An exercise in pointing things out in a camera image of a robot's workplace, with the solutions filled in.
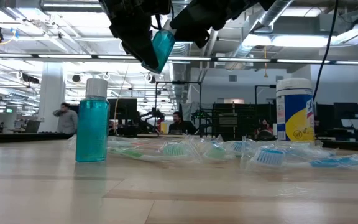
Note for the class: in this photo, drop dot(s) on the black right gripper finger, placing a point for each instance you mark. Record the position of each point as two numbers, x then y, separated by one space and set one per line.
194 18
203 40

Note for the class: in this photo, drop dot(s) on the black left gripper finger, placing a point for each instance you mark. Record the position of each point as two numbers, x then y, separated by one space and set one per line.
141 49

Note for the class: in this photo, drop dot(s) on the teal mouthwash bottle white cap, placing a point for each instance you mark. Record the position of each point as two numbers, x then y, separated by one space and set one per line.
163 46
92 130

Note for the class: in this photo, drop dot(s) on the green toothbrush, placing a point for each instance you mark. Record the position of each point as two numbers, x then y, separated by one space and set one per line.
215 152
174 150

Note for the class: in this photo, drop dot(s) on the blue toothbrush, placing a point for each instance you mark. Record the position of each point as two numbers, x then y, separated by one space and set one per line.
238 147
269 157

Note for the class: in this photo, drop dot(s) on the background black robot arm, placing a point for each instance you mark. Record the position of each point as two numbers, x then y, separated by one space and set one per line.
154 113

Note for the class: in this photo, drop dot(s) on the black desktop monitor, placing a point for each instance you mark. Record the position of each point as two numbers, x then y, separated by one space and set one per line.
123 109

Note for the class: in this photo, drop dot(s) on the long LED light bar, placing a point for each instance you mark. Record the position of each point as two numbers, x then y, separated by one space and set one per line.
64 56

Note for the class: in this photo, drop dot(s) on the yellow cup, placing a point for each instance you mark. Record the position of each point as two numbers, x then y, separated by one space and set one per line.
163 128

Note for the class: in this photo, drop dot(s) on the white square pillar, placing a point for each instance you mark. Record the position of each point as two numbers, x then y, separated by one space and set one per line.
51 93

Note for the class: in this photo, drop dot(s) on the Lysol wipes canister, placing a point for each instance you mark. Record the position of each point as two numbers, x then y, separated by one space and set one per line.
294 109

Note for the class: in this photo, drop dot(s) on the grey laptop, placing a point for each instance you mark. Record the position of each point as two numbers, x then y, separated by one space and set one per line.
33 127

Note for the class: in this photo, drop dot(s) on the dark desktop monitor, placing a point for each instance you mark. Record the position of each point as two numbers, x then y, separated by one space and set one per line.
348 110

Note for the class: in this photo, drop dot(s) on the smooth silver air duct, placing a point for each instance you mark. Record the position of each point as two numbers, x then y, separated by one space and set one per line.
275 12

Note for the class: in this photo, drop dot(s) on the black metal frame stand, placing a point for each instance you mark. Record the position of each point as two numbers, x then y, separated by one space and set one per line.
179 82

